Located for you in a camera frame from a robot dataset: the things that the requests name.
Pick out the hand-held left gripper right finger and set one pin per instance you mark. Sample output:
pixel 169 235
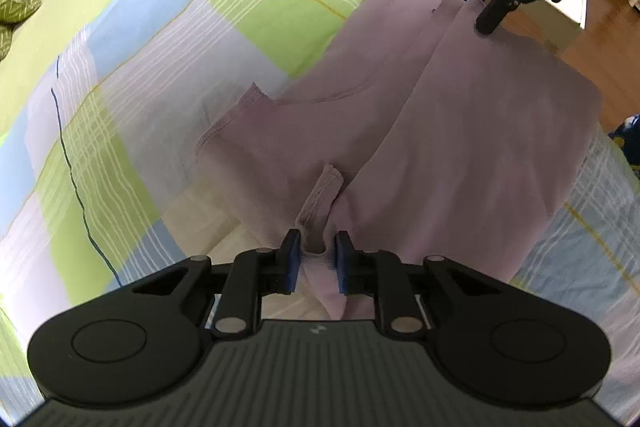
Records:
pixel 342 263

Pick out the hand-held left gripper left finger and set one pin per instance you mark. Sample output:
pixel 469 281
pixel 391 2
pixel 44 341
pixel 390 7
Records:
pixel 292 263

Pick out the purple shirt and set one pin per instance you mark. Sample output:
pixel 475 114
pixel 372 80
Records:
pixel 450 147

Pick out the blue and yellow cloth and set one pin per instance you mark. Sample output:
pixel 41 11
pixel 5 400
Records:
pixel 627 142

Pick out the plaid bed sheet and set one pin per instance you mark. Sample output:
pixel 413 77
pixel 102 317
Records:
pixel 125 72

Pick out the green patterned pillow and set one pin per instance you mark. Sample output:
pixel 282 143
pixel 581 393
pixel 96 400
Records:
pixel 14 2

